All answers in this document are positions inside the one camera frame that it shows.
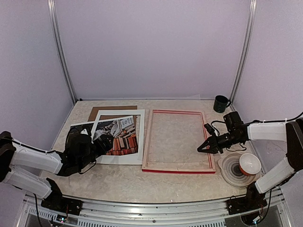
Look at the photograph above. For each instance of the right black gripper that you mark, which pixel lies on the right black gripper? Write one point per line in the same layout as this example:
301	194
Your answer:
210	140

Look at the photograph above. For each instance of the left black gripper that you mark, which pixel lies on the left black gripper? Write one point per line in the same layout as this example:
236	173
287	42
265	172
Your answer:
103	150

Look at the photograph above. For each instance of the cat and books photo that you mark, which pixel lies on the cat and books photo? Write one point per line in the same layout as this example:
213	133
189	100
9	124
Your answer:
122	129

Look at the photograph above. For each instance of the clear acrylic sheet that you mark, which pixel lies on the clear acrylic sheet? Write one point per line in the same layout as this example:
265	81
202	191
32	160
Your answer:
174	140

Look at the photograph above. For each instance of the white photo mat board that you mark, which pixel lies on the white photo mat board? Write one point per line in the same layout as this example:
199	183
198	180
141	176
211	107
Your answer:
132	159

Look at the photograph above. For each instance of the red wooden picture frame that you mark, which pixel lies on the red wooden picture frame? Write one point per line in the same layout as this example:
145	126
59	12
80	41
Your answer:
175	170

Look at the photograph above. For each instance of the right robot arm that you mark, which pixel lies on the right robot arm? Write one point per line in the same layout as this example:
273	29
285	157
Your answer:
279	144

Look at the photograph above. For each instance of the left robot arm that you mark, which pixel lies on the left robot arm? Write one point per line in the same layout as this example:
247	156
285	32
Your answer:
80	150

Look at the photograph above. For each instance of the clear glass plate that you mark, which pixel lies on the clear glass plate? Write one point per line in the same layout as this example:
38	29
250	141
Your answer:
230	170

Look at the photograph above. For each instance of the white orange bowl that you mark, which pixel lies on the white orange bowl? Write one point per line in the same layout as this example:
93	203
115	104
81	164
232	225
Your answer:
249	164

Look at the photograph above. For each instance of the brown backing board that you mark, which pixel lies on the brown backing board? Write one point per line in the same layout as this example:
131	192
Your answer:
95	110

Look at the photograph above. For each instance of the dark green mug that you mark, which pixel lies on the dark green mug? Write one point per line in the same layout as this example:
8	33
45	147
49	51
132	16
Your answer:
221	103

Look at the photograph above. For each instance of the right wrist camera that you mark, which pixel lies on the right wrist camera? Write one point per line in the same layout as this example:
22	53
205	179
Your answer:
210	129

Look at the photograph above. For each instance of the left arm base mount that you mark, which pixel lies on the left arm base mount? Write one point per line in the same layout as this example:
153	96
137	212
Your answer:
64	205

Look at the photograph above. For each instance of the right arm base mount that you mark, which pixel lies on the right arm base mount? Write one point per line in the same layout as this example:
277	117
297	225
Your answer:
242	204

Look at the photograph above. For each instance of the front aluminium rail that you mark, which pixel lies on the front aluminium rail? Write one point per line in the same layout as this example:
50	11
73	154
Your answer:
98	213

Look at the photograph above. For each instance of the right aluminium post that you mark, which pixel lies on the right aluminium post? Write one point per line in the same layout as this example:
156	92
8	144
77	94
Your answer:
245	49

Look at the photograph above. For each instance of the aluminium post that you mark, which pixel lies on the aluminium post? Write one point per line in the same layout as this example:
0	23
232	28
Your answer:
58	43
245	49

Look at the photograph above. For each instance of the left aluminium post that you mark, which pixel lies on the left aluminium post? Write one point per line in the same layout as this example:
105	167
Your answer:
58	43

